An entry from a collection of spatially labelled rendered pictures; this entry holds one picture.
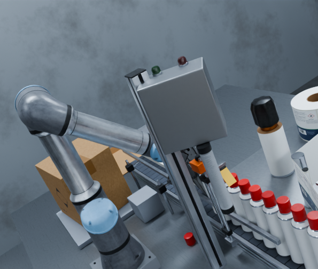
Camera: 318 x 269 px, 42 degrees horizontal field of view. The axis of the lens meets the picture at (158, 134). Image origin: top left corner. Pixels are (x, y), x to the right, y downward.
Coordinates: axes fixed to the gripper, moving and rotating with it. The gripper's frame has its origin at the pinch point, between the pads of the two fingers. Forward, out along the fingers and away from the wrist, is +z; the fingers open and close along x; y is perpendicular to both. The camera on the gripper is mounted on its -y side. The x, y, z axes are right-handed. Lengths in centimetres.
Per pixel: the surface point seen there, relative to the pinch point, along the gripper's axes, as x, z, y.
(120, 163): 78, -33, -3
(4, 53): 139, -146, -17
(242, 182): -29.4, -0.4, 0.4
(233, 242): -16.9, 14.3, -7.7
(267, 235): -31.6, 15.0, -3.5
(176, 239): 9.0, 6.9, -16.4
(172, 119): -46, -25, -13
